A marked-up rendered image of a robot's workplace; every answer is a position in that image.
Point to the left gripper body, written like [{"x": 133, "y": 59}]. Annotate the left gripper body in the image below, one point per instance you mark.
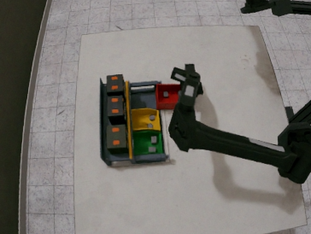
[{"x": 199, "y": 90}]

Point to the dark blue-grey shelf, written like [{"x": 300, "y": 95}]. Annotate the dark blue-grey shelf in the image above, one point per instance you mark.
[{"x": 138, "y": 98}]

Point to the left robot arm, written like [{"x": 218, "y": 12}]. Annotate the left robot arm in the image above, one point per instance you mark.
[{"x": 189, "y": 133}]

